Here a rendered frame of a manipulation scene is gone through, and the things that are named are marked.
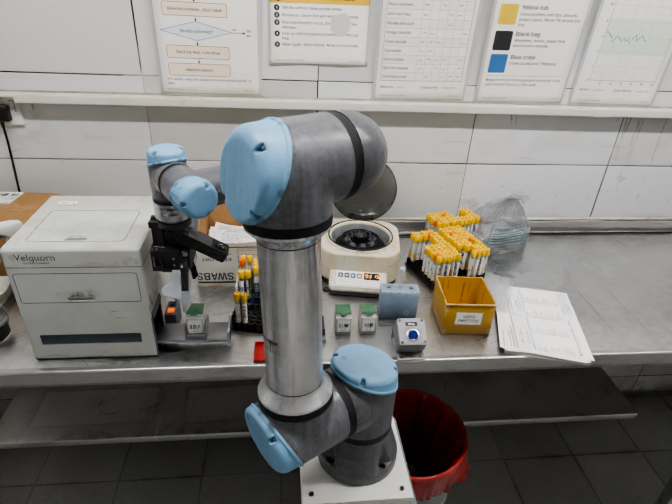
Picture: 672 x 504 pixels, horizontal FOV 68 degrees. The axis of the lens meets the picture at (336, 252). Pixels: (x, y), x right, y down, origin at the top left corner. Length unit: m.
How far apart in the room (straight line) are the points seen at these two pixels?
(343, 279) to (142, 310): 0.56
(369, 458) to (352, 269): 0.66
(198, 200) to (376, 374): 0.44
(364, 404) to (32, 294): 0.76
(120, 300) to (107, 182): 0.67
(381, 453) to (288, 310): 0.40
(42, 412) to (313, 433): 1.48
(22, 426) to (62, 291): 0.97
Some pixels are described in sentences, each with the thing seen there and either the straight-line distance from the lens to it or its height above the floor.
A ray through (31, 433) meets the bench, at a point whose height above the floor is 0.27.
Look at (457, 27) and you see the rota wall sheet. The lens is 1.64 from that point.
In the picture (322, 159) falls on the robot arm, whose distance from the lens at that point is 0.58.
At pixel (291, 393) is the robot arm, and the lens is 0.74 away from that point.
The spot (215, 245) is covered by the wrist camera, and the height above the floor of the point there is 1.16.
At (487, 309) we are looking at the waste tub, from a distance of 1.33.
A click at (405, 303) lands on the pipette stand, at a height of 0.94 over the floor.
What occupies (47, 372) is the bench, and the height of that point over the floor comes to 0.87.
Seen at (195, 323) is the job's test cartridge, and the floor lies 0.96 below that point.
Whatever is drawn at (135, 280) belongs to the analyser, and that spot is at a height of 1.10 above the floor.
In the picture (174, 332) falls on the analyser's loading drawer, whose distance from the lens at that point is 1.28.
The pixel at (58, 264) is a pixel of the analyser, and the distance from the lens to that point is 1.18.
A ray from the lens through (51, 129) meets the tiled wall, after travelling 1.78.
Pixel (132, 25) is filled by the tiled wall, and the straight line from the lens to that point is 1.63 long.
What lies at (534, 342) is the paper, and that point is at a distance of 1.39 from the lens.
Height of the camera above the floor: 1.71
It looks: 30 degrees down
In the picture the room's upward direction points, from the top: 3 degrees clockwise
